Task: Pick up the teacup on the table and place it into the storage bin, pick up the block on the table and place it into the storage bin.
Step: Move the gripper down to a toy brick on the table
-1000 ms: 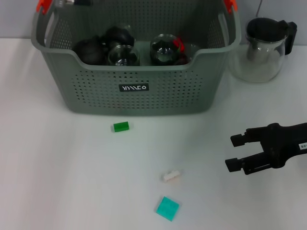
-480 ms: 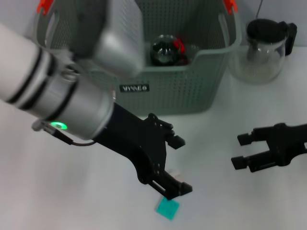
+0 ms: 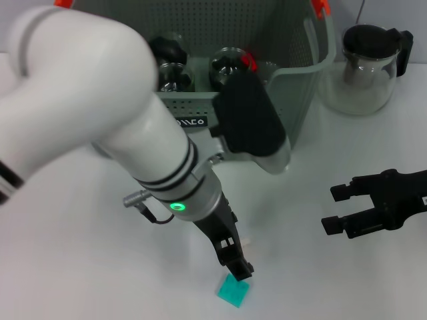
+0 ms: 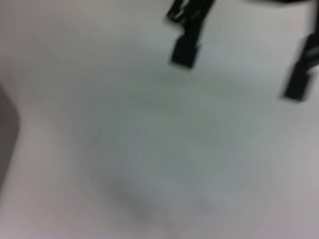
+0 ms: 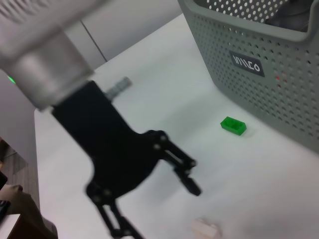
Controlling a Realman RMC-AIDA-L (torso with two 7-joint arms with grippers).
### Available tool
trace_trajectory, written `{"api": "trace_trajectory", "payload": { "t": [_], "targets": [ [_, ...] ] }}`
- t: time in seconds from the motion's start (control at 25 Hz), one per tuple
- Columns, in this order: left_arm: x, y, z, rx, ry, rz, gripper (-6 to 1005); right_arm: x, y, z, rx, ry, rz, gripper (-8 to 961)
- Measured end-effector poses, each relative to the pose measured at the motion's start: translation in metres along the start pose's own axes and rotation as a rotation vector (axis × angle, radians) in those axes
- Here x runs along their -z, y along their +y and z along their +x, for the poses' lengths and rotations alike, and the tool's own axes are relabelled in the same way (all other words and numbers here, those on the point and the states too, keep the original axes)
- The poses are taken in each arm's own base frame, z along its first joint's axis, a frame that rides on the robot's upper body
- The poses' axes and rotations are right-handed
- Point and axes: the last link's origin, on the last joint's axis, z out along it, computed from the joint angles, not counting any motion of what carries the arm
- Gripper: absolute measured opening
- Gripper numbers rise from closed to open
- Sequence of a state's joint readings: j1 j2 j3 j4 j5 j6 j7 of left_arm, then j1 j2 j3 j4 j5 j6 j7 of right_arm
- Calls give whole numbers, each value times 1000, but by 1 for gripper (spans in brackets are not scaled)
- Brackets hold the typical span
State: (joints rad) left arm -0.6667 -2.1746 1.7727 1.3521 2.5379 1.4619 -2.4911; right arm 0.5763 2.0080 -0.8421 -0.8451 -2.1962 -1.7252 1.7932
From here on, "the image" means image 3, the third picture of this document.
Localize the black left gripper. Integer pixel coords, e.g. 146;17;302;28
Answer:
193;199;254;283

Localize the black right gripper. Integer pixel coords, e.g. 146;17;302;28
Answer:
320;168;427;240

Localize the teal square brick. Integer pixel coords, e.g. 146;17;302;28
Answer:
216;273;253;308

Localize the orange-red slope brick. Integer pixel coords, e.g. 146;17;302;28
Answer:
240;55;258;73

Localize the glass teacup with black base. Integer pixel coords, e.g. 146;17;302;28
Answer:
209;47;255;91
148;33;188;64
156;62;197;93

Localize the grey perforated storage bin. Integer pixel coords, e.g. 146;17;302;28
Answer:
71;0;336;161

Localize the glass teapot with black lid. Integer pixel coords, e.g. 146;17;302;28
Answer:
318;23;414;116

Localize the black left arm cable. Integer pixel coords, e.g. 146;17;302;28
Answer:
123;188;176;224

